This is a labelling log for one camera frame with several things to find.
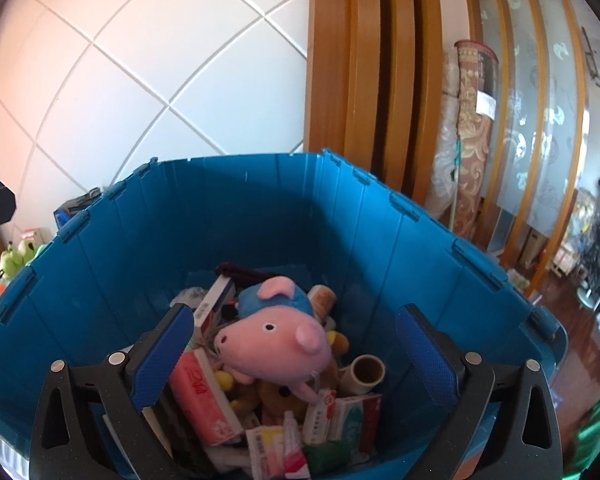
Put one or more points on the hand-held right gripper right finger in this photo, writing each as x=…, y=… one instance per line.
x=425, y=355

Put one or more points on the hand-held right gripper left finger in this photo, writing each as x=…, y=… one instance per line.
x=160, y=355

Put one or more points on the pink pig plush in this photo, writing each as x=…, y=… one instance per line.
x=270, y=340

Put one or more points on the blue plastic crate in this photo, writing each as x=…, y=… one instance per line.
x=130, y=240

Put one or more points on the small white red box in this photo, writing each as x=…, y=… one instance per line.
x=34, y=236

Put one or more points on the green frog plush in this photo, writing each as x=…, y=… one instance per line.
x=20, y=260

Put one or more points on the pink tissue pack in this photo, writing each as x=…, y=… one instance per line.
x=205, y=400

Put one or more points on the cardboard tube roll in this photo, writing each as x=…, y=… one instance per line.
x=362, y=372

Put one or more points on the long white box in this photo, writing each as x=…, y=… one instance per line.
x=212, y=305

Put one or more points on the black display box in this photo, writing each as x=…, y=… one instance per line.
x=75, y=207

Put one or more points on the green white medicine box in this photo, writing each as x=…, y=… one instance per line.
x=357, y=420

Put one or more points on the white red medicine box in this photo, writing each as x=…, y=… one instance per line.
x=319, y=417

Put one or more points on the yellow brown plush bear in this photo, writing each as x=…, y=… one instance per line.
x=275, y=400

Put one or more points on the pale pink medicine box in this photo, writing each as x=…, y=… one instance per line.
x=266, y=452

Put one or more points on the pink white tube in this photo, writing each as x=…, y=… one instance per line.
x=294, y=445

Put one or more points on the green cloth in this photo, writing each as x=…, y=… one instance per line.
x=597, y=440

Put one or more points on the pale rolled carpet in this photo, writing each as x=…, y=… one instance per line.
x=442, y=150

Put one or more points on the brown patterned rolled carpet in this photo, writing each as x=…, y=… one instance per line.
x=475, y=135

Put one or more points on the frosted glass sliding door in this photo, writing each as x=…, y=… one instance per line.
x=535, y=110

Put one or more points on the wooden wall trim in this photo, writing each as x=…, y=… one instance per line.
x=370, y=85

